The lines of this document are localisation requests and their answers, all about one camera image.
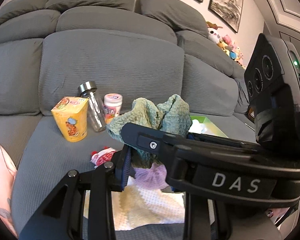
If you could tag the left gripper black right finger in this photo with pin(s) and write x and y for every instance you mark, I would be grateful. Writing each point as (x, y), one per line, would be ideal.
(206, 216)

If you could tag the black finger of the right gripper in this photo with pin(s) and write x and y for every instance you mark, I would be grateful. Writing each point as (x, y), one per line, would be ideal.
(219, 168)

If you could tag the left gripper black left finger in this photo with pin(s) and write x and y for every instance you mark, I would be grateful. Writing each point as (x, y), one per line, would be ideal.
(60, 216)

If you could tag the white blue plush toy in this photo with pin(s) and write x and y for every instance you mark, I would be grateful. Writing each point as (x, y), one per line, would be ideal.
(198, 127)

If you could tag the purple mesh bath scrunchie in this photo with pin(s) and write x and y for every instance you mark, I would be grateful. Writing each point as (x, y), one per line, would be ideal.
(153, 178)

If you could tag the yellow white fluffy towel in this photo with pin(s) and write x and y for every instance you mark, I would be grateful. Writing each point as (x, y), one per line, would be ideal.
(135, 207)

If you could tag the red white knitted sock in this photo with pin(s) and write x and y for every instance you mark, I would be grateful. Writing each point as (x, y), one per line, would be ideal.
(103, 156)

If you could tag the green fluffy towel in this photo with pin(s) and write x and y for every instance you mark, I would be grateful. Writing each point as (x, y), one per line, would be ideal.
(172, 116)

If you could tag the brown teddy bear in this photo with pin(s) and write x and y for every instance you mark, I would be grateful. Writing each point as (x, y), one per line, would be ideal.
(250, 114)

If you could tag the green white cardboard box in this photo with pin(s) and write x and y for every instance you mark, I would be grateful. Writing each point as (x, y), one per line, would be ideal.
(212, 128)

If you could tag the pile of plush toys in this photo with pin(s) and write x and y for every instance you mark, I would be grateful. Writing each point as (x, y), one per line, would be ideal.
(225, 43)

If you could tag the pink floral garment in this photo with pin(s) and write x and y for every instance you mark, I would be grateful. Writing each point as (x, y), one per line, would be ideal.
(8, 172)

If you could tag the framed landscape painting near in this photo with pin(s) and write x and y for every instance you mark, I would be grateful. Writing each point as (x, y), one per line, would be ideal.
(228, 11)

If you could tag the yellow paper food cup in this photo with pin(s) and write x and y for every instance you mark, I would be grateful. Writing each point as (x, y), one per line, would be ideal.
(70, 115)

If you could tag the clear bottle steel cap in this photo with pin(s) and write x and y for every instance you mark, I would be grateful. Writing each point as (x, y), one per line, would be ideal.
(96, 116)

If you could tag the pink gum jar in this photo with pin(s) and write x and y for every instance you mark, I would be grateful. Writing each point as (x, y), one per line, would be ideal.
(112, 106)

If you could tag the grey fabric sofa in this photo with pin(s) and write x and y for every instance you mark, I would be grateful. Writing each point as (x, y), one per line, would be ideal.
(49, 47)

